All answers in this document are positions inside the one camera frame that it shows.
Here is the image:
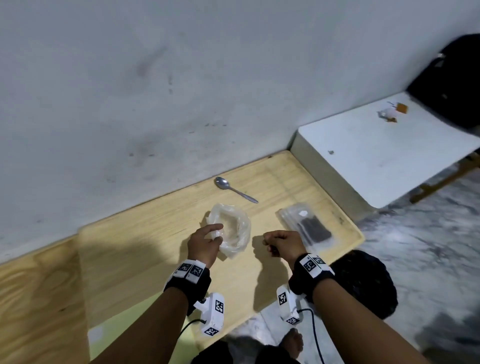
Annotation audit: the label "clear plastic bag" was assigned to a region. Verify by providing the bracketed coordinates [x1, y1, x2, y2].
[205, 203, 252, 260]

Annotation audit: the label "metal spoon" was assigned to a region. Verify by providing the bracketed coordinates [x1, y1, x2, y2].
[214, 176, 259, 204]

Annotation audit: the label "person's foot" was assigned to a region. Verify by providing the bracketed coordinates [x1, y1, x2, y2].
[279, 328, 304, 359]

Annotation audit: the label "black marker wristband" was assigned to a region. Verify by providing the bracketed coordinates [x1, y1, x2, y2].
[288, 253, 335, 304]
[164, 259, 212, 316]

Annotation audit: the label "person's left hand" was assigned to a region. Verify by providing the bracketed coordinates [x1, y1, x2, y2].
[187, 223, 224, 269]

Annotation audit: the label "wooden table leg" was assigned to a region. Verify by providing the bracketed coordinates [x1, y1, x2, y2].
[409, 152, 480, 204]

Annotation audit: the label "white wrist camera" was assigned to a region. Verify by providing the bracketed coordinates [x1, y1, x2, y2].
[276, 284, 306, 326]
[193, 292, 226, 337]

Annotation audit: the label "black backpack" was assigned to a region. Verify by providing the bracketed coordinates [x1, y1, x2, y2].
[407, 34, 480, 130]

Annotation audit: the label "dark brown granules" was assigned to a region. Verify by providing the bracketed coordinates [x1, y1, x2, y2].
[298, 217, 333, 244]

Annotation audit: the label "black round stool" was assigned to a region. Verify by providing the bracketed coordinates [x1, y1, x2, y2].
[330, 250, 399, 320]

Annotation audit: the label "person's black trousers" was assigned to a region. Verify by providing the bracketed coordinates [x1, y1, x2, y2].
[191, 339, 301, 364]

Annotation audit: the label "black camera cable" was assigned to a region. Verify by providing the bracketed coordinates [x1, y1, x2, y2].
[298, 308, 326, 364]
[176, 319, 206, 344]

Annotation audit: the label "person's right hand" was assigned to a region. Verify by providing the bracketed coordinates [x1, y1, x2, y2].
[262, 230, 308, 271]

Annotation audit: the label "person's right forearm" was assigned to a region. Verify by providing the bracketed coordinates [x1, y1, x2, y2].
[311, 278, 430, 364]

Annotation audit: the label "person's left forearm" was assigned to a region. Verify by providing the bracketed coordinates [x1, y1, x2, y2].
[92, 287, 189, 364]

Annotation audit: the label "clear zip pouch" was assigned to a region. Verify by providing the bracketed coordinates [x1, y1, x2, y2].
[275, 202, 341, 254]

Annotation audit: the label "white table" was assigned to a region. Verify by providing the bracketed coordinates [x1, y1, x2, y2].
[290, 92, 480, 222]

